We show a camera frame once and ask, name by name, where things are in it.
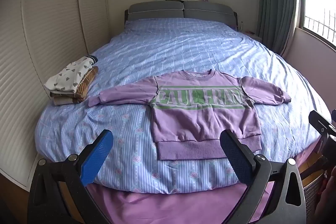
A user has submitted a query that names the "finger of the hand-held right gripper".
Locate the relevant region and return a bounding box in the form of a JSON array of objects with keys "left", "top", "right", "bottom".
[{"left": 309, "top": 110, "right": 336, "bottom": 135}]

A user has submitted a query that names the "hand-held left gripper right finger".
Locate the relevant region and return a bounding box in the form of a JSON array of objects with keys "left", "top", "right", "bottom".
[{"left": 220, "top": 130, "right": 307, "bottom": 224}]

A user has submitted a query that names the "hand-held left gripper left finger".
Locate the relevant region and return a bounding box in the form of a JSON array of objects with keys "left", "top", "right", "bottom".
[{"left": 28, "top": 130, "right": 114, "bottom": 224}]

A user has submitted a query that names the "purple sweatshirt with green print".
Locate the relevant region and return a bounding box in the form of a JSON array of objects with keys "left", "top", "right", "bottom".
[{"left": 88, "top": 69, "right": 292, "bottom": 161}]

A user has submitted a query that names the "woven grey basket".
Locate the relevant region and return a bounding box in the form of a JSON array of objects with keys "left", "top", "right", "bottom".
[{"left": 302, "top": 173, "right": 326, "bottom": 215}]

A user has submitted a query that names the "beige folded garment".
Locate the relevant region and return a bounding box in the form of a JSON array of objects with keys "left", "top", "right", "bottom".
[{"left": 49, "top": 91, "right": 79, "bottom": 106}]

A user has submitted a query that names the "white nightstand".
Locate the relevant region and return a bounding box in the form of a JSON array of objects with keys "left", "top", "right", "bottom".
[{"left": 243, "top": 30, "right": 263, "bottom": 42}]

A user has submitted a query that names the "window with metal grille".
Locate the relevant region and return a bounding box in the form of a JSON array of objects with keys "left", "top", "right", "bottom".
[{"left": 298, "top": 0, "right": 336, "bottom": 51}]

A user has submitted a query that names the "bed with blue floral sheet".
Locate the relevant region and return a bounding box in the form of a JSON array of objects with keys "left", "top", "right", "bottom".
[{"left": 34, "top": 18, "right": 332, "bottom": 194}]

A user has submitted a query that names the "teal curtain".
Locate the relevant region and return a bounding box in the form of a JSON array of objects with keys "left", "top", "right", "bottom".
[{"left": 256, "top": 0, "right": 301, "bottom": 56}]

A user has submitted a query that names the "white louvered wardrobe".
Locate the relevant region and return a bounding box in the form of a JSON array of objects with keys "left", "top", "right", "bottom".
[{"left": 0, "top": 0, "right": 111, "bottom": 190}]

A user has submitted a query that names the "grey padded headboard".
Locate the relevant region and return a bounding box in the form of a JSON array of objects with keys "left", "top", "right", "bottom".
[{"left": 124, "top": 0, "right": 238, "bottom": 30}]

